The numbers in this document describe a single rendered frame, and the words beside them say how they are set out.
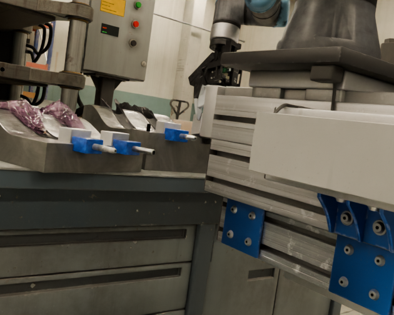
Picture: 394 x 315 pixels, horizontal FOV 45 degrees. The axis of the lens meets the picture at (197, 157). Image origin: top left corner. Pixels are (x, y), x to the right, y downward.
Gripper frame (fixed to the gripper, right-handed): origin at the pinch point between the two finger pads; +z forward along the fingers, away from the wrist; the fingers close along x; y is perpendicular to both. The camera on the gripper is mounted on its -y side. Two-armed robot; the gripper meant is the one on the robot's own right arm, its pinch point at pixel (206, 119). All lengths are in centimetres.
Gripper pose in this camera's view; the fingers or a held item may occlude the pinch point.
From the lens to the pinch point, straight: 123.1
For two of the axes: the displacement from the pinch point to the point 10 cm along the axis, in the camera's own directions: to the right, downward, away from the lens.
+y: 6.3, 0.0, -7.8
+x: 7.6, 2.0, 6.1
